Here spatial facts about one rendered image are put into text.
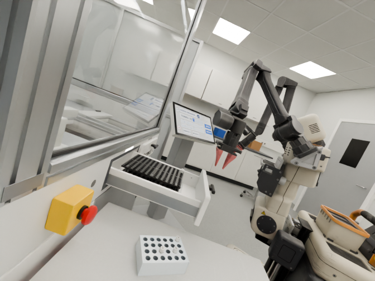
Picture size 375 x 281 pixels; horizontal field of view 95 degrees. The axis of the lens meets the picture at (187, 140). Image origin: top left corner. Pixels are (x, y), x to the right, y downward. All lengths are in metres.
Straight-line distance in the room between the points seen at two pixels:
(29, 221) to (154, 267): 0.28
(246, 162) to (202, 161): 1.01
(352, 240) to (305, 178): 0.34
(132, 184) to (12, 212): 0.33
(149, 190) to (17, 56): 0.46
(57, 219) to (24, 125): 0.21
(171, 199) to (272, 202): 0.68
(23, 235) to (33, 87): 0.25
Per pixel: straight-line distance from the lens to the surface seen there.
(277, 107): 0.98
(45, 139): 0.35
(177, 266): 0.54
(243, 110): 0.72
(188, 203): 0.61
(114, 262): 0.53
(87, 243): 0.56
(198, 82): 4.04
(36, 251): 0.51
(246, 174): 4.25
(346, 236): 1.23
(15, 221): 0.39
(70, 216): 0.43
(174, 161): 1.63
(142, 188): 0.61
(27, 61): 0.28
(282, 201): 1.13
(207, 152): 3.81
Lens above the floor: 1.15
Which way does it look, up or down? 9 degrees down
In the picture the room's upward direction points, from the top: 21 degrees clockwise
